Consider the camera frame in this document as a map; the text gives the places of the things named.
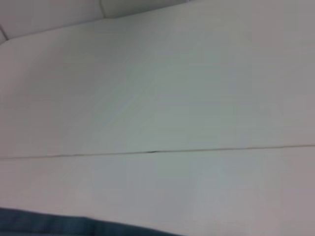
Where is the teal T-shirt with beige print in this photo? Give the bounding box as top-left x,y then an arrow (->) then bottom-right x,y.
0,207 -> 189,236

